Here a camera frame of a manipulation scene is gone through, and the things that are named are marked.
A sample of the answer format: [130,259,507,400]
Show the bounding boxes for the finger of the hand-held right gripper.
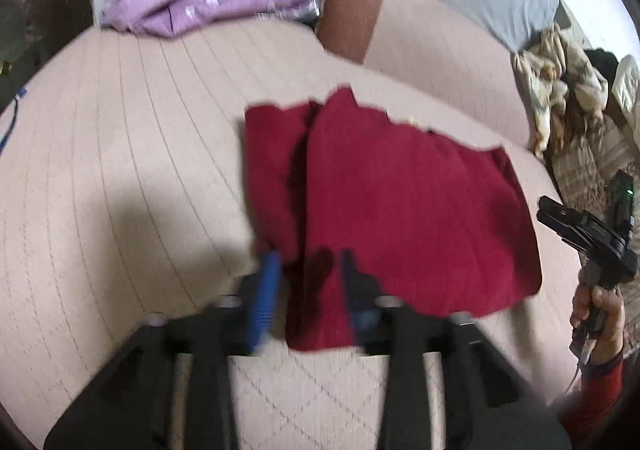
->
[537,196,591,231]
[550,222,593,255]

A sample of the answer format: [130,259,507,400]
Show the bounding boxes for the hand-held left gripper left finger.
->
[42,250,286,450]

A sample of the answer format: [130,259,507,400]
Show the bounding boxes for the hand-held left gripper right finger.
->
[340,247,573,450]

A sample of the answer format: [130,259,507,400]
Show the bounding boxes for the dark red sweater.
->
[243,86,544,353]

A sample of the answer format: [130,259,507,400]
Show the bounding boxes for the person's right hand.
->
[571,282,627,371]

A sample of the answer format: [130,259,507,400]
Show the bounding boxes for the brown patterned mat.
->
[550,112,640,233]

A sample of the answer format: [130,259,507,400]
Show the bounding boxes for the beige patterned crumpled blanket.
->
[512,22,611,161]

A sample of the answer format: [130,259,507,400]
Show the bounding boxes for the white cloth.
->
[611,54,640,108]

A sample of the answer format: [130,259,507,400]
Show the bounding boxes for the brown and pink bolster pillow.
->
[316,0,532,151]

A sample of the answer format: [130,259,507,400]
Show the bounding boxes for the wooden cabinet with glass door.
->
[0,0,96,103]

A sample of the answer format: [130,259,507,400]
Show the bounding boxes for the blue cord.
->
[0,87,28,155]

